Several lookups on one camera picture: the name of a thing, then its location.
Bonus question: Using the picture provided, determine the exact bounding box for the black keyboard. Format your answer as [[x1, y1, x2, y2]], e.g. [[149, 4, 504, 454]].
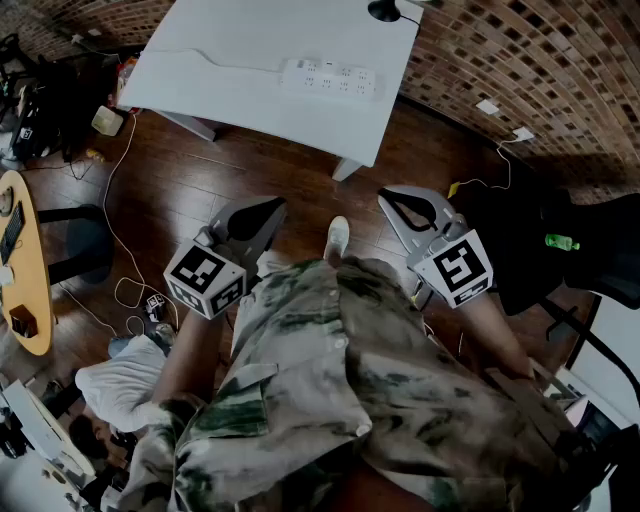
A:
[[0, 199, 27, 266]]

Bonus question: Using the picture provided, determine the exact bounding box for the person's left forearm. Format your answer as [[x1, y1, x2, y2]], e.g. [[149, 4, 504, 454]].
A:
[[151, 299, 239, 406]]

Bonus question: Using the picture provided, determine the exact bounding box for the small brown box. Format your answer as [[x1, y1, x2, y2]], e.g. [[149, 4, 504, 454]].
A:
[[8, 303, 40, 340]]

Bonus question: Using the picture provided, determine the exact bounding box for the white power strip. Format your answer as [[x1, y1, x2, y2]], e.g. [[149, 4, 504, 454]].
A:
[[278, 57, 380, 102]]

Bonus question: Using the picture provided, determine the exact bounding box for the thin grey cable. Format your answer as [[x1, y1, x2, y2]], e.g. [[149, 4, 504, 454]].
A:
[[142, 47, 284, 74]]

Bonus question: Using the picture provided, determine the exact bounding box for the small black white device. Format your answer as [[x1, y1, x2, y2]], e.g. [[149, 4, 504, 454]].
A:
[[144, 293, 167, 322]]

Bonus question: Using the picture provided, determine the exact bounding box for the black equipment pile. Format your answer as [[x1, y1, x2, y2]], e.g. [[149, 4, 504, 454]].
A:
[[0, 32, 124, 169]]

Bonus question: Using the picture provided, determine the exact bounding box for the round wooden table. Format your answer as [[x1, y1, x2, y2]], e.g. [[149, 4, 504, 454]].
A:
[[0, 169, 54, 357]]

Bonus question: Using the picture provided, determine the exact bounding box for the white plastic box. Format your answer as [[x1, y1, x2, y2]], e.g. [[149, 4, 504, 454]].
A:
[[90, 104, 127, 138]]

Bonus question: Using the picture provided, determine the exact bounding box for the long white floor cable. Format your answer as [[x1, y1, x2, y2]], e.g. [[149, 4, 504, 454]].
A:
[[58, 110, 180, 339]]

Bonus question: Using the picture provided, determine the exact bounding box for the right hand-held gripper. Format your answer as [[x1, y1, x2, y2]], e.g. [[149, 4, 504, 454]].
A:
[[377, 184, 495, 311]]

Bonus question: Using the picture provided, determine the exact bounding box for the black stool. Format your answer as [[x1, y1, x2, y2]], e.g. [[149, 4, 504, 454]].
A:
[[37, 203, 117, 286]]

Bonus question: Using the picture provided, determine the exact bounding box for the green bottle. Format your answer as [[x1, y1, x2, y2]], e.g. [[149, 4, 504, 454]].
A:
[[544, 233, 582, 252]]

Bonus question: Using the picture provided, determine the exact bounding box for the white table leg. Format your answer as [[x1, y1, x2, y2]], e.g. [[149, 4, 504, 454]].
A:
[[331, 156, 363, 183], [149, 108, 219, 144]]

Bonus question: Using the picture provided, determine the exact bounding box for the person's right forearm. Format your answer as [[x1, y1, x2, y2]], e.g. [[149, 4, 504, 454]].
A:
[[455, 289, 537, 381]]

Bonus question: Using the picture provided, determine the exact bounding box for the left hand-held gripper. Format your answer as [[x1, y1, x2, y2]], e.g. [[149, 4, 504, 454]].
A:
[[163, 195, 289, 321]]

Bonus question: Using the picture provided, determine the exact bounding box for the white socket cable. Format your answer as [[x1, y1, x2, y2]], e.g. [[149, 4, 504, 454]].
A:
[[448, 139, 522, 200]]

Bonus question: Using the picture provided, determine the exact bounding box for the person's white shoe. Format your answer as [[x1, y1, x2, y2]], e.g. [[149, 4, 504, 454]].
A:
[[323, 215, 351, 267]]

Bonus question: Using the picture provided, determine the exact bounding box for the person's camouflage shirt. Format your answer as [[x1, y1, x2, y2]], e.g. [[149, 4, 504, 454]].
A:
[[119, 255, 576, 512]]

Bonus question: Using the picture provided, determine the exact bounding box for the black lamp with white shade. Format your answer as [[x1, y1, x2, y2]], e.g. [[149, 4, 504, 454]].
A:
[[367, 0, 402, 23]]

